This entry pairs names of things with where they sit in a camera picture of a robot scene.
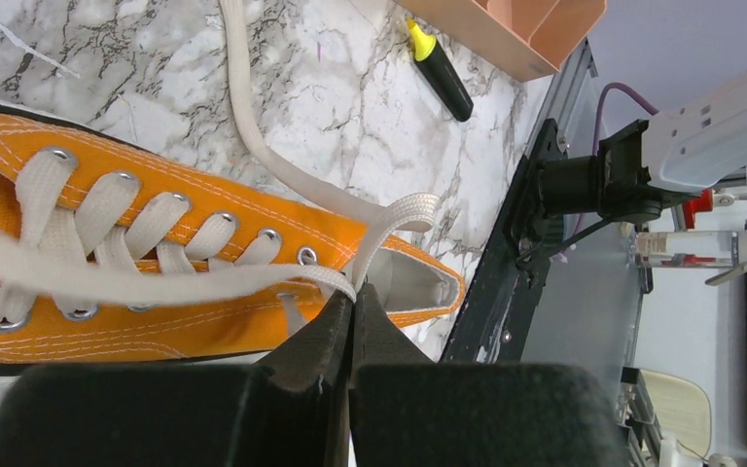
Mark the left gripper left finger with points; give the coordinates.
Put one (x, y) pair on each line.
(285, 409)

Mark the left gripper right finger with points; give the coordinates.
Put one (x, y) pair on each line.
(407, 410)

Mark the white shoelace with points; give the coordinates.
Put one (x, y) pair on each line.
(270, 161)

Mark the orange canvas sneaker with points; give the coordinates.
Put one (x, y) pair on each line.
(412, 285)

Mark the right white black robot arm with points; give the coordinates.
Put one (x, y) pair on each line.
(644, 168)

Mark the black yellow highlighter marker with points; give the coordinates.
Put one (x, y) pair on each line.
(434, 65)

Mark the peach plastic organizer tray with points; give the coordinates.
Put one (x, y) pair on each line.
(526, 39)

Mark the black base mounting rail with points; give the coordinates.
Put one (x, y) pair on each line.
(495, 318)

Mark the aluminium table frame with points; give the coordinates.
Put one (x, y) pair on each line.
(571, 99)

